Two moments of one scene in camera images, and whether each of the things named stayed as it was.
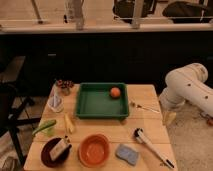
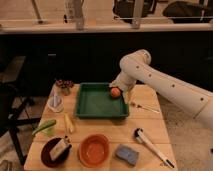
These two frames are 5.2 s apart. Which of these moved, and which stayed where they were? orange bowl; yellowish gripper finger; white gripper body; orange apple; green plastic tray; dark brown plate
Moved: white gripper body; yellowish gripper finger
Stayed: green plastic tray; orange apple; dark brown plate; orange bowl
